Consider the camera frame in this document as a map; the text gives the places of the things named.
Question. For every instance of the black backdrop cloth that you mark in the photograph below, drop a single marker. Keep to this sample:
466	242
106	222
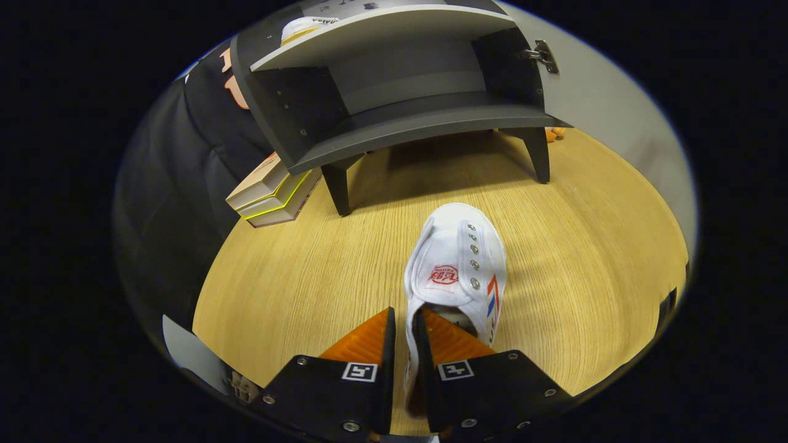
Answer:
172	215

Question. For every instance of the pale grey panel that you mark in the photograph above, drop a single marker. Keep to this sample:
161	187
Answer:
194	354

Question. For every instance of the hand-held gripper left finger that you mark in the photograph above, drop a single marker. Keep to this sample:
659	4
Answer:
389	357

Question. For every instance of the metal door hinge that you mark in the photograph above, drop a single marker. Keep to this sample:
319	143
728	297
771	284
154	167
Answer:
545	56

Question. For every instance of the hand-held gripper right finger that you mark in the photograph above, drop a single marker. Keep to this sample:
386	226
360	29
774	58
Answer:
423	357

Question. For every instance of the small orange object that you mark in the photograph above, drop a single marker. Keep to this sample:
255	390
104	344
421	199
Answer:
556	132

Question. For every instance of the white canvas shoe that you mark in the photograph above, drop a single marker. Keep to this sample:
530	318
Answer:
301	27
449	240

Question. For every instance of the brown edged book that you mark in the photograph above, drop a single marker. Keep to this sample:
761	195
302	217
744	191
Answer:
289	215

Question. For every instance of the dark grey shoe cabinet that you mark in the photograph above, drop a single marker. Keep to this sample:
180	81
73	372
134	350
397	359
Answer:
400	117

